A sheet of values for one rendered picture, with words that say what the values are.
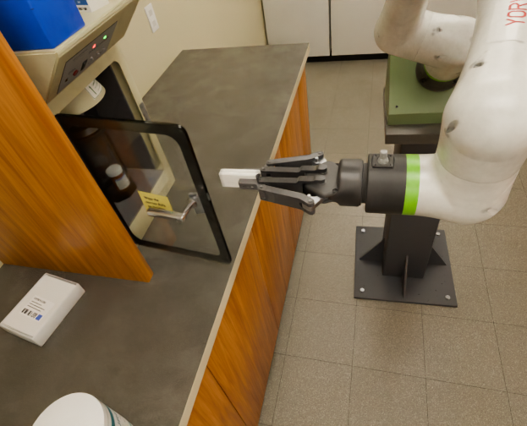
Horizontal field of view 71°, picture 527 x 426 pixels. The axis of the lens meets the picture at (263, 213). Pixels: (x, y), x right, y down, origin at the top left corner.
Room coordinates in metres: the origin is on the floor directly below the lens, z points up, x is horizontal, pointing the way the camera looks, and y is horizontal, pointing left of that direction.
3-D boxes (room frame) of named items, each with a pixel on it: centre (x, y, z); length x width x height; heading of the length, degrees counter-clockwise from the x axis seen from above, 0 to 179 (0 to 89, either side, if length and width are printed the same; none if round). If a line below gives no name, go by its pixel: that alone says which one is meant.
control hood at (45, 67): (0.83, 0.27, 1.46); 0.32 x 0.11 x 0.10; 158
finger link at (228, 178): (0.49, 0.03, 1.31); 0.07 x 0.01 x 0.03; 68
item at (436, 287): (1.09, -0.67, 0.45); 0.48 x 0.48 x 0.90; 70
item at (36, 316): (0.58, 0.59, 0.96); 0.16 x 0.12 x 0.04; 149
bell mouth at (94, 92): (0.91, 0.41, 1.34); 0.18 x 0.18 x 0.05
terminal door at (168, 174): (0.63, 0.23, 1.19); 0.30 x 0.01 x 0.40; 61
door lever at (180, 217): (0.57, 0.18, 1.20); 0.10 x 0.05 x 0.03; 61
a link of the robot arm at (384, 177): (0.40, -0.19, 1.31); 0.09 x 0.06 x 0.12; 158
